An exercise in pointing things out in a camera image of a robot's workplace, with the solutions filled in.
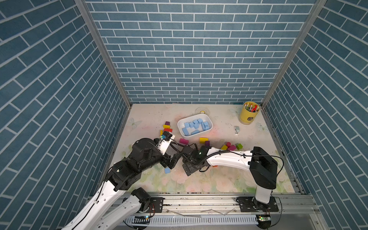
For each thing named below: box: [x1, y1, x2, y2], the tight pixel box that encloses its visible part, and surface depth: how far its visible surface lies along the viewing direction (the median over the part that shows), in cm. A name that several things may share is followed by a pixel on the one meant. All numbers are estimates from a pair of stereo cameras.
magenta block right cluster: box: [227, 144, 237, 151], surface depth 98 cm
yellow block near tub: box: [199, 137, 209, 144], surface depth 99 cm
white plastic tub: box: [177, 113, 214, 138], surface depth 107 cm
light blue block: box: [201, 121, 210, 131], surface depth 107 cm
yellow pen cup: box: [239, 101, 261, 125], surface depth 104 cm
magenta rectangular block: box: [179, 138, 189, 145], surface depth 101 cm
